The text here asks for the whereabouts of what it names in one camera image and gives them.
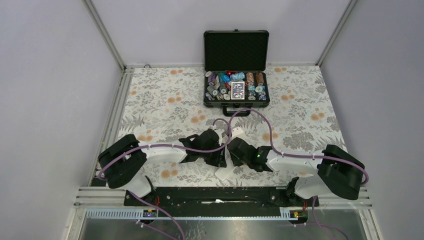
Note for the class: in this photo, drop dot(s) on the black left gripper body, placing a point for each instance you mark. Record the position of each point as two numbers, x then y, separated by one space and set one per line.
213 158

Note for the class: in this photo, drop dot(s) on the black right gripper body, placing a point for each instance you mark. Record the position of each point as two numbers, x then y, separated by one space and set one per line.
237 162

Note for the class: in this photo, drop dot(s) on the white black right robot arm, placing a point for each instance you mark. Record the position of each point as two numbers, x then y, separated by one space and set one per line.
331 171

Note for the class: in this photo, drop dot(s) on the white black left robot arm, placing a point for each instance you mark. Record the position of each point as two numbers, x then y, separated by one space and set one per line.
121 162

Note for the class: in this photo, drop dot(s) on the playing card deck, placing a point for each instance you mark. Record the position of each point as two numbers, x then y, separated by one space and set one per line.
237 90

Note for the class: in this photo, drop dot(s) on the black poker chip case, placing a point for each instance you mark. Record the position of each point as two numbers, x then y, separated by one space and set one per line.
235 56

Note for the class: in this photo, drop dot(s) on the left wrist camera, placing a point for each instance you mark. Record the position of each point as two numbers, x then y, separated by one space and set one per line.
221 133

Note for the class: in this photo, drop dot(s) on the black mounting base rail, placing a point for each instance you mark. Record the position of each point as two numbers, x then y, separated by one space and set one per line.
229 199

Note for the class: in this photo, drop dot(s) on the aluminium frame rail left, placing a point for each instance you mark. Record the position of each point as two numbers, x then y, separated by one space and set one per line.
101 196

